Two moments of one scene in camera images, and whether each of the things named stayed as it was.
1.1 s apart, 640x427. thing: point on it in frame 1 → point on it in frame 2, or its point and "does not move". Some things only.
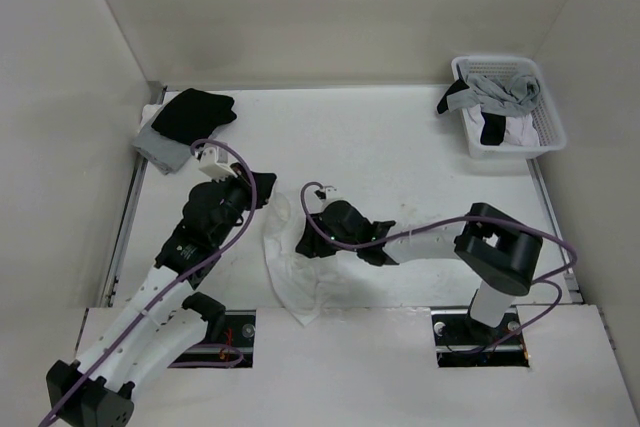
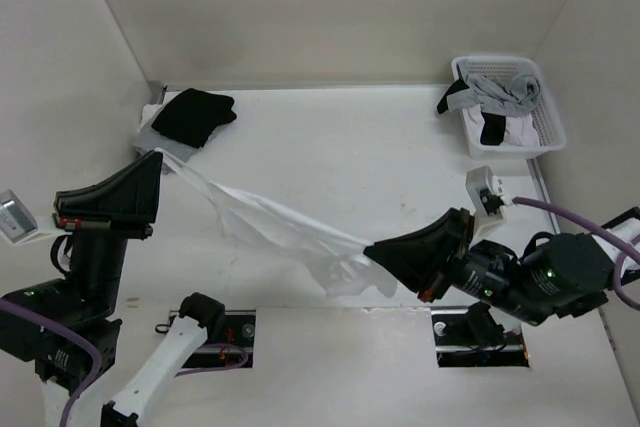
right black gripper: (312, 245) → (427, 256)
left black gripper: (263, 187) → (125, 202)
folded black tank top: (195, 115) does not move
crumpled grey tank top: (509, 95) does not move
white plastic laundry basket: (547, 121) does not move
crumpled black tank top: (494, 127) does not move
